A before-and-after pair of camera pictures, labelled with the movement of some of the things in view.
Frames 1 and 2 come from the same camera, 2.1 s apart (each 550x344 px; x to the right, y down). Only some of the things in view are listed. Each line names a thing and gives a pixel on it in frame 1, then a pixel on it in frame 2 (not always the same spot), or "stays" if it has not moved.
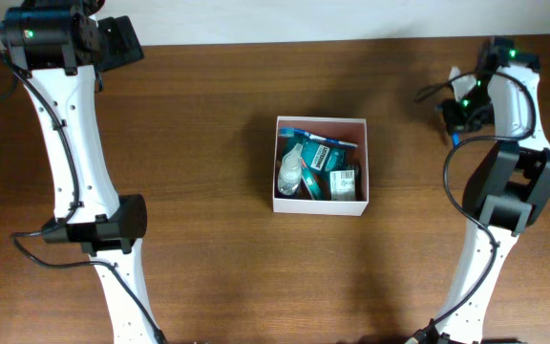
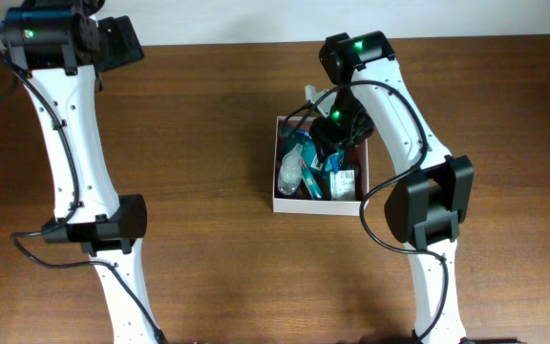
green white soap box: (343, 184) stays
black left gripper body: (119, 38) stays
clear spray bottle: (290, 170) stays
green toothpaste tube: (310, 181) stays
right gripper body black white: (452, 117) -> (334, 140)
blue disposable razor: (455, 138) -> (334, 163)
